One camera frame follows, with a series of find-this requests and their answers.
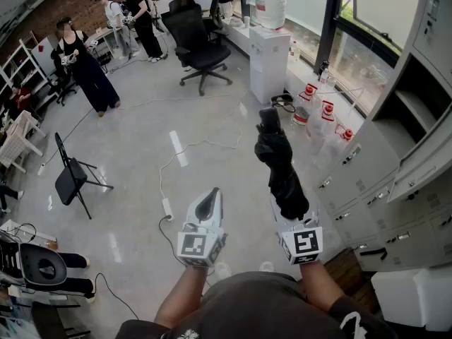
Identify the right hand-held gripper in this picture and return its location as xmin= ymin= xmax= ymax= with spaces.
xmin=269 ymin=193 xmax=324 ymax=266

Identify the black window frame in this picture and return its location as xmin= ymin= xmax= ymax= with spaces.
xmin=211 ymin=0 xmax=424 ymax=117

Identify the thin white cord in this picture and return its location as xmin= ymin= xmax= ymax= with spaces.
xmin=316 ymin=85 xmax=365 ymax=117

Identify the small black swivel chair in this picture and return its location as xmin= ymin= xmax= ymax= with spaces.
xmin=48 ymin=47 xmax=79 ymax=107

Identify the person's white left shoe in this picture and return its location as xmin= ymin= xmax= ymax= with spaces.
xmin=213 ymin=261 xmax=232 ymax=281

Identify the large clear water jug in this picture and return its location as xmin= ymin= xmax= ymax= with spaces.
xmin=254 ymin=0 xmax=288 ymax=32

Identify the black high-back chair with headrest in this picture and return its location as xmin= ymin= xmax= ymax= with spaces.
xmin=203 ymin=0 xmax=237 ymax=37

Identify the person's left forearm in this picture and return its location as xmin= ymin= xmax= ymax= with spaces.
xmin=154 ymin=265 xmax=210 ymax=330

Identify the white water dispenser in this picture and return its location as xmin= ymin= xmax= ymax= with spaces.
xmin=249 ymin=25 xmax=292 ymax=105

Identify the white open shelf rack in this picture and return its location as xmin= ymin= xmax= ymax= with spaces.
xmin=0 ymin=38 xmax=59 ymax=119

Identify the white desk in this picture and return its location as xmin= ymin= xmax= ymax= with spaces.
xmin=85 ymin=26 xmax=118 ymax=60

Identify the small grey trash bin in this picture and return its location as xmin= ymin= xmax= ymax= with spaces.
xmin=270 ymin=91 xmax=296 ymax=120

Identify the black folding chair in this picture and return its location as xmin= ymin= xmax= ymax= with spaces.
xmin=54 ymin=132 xmax=115 ymax=220

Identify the brown wooden board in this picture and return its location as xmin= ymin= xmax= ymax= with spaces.
xmin=323 ymin=246 xmax=381 ymax=314

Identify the person's right forearm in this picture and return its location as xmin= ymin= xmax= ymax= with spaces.
xmin=299 ymin=259 xmax=345 ymax=314

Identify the black umbrella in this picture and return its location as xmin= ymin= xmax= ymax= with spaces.
xmin=254 ymin=107 xmax=311 ymax=221

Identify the person's dark shirt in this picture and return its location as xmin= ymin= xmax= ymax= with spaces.
xmin=116 ymin=270 xmax=398 ymax=339

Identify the black office chair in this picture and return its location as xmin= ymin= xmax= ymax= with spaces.
xmin=161 ymin=0 xmax=234 ymax=97

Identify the grey locker door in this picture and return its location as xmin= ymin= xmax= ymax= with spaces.
xmin=386 ymin=102 xmax=452 ymax=204

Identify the black cable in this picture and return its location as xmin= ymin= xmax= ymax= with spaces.
xmin=93 ymin=273 xmax=141 ymax=321
xmin=157 ymin=215 xmax=185 ymax=261

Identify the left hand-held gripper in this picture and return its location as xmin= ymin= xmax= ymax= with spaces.
xmin=176 ymin=187 xmax=228 ymax=268

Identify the grey metal locker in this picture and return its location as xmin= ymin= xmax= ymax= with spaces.
xmin=316 ymin=0 xmax=452 ymax=273

